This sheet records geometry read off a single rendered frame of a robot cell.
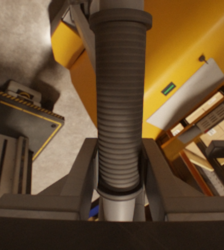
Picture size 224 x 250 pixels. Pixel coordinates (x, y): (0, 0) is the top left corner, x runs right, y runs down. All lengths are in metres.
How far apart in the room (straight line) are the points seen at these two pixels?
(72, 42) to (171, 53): 0.61
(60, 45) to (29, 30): 0.40
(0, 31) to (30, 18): 0.23
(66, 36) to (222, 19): 0.77
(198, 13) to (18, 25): 1.14
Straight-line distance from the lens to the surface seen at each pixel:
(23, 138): 1.62
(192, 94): 0.87
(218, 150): 0.28
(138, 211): 0.19
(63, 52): 1.15
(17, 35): 1.51
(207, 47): 0.77
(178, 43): 0.73
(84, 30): 0.66
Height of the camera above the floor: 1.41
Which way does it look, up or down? 42 degrees down
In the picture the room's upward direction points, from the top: 160 degrees clockwise
